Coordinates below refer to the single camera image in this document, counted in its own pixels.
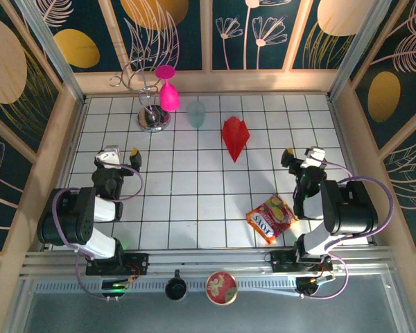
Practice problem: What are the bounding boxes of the black mug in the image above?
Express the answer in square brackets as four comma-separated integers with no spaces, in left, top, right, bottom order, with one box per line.
[164,268,189,302]

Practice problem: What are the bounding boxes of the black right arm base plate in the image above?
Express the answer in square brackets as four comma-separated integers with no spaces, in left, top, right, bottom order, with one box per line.
[269,250,333,274]

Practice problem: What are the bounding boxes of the aluminium rail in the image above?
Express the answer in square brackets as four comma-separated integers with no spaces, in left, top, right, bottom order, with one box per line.
[20,245,398,278]

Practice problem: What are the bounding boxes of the chrome wire glass stand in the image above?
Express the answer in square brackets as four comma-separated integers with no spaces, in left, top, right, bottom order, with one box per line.
[110,57,171,133]

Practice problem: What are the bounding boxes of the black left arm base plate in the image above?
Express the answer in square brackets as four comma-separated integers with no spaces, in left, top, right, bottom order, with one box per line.
[85,252,150,277]

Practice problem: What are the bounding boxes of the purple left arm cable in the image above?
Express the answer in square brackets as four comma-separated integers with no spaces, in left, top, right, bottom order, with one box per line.
[51,162,145,301]

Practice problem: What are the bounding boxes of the perforated metal strip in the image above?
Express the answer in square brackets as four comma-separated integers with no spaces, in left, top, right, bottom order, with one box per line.
[34,279,299,295]

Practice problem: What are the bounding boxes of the orange candy bag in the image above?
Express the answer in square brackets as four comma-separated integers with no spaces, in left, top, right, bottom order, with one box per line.
[245,193,300,246]

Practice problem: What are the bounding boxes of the pink wine glass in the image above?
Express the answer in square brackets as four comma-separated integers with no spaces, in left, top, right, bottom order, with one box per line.
[155,65,180,112]

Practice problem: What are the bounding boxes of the red square paper sheet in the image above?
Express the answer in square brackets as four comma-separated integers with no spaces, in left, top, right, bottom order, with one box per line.
[221,116,250,163]

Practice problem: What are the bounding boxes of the aluminium frame post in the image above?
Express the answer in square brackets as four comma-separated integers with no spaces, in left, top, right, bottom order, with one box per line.
[327,0,393,101]
[15,0,88,105]

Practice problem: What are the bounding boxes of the translucent plastic cup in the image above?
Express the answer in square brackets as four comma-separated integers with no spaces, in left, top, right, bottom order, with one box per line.
[186,101,207,129]

